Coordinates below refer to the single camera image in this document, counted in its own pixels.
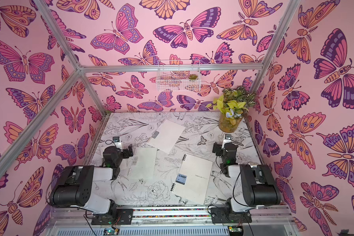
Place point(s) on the small clear-spiral notebook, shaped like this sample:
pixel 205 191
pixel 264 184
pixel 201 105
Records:
pixel 143 163

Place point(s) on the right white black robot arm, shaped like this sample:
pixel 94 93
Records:
pixel 254 185

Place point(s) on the white wire basket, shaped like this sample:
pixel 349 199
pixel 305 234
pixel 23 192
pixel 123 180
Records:
pixel 178 75

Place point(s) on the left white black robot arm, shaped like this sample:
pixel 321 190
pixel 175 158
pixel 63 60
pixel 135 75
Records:
pixel 75 184

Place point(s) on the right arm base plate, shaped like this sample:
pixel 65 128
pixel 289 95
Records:
pixel 220 215

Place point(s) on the potted green plant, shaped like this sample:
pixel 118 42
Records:
pixel 233 104

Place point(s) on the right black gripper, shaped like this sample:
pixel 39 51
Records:
pixel 219 149

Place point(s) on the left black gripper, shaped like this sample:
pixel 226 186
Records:
pixel 125 152

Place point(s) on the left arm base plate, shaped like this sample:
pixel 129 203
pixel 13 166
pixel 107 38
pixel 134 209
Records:
pixel 120 216

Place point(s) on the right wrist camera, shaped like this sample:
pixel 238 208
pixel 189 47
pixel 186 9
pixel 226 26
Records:
pixel 227 139

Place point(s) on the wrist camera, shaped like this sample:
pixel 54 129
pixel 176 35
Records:
pixel 117 142
pixel 227 139

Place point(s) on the CAMP spiral notebook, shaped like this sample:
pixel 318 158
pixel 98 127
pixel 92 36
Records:
pixel 192 179

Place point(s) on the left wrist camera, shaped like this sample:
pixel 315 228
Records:
pixel 117 142

